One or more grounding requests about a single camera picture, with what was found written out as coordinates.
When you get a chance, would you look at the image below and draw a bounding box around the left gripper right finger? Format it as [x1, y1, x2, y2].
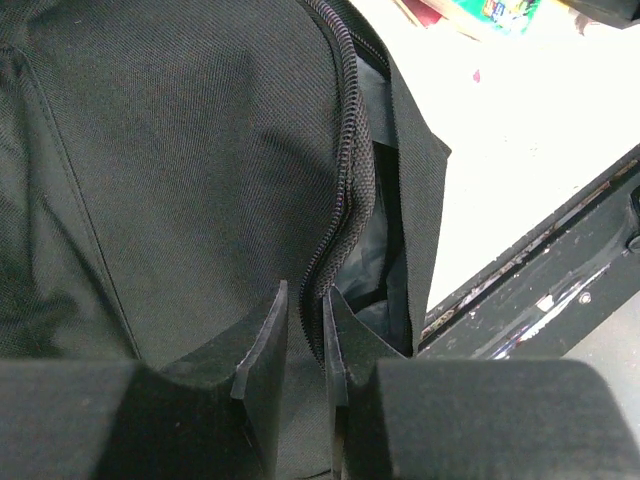
[323, 289, 639, 479]

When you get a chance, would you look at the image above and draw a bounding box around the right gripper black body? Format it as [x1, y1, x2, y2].
[565, 0, 639, 29]

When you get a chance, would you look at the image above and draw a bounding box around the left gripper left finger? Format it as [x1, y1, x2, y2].
[1, 282, 289, 479]

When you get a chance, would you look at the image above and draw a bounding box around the black student backpack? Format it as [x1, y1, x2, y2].
[1, 1, 450, 479]

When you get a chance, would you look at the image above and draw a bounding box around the dark red book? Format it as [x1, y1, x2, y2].
[397, 0, 442, 28]

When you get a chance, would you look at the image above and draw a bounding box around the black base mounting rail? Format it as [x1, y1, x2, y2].
[418, 148, 639, 359]

